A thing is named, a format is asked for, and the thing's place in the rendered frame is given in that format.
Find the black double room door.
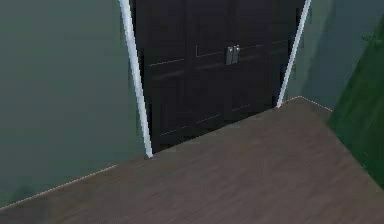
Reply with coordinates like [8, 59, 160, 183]
[130, 0, 307, 155]

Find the silver door handle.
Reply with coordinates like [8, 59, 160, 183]
[225, 46, 235, 66]
[232, 44, 241, 65]

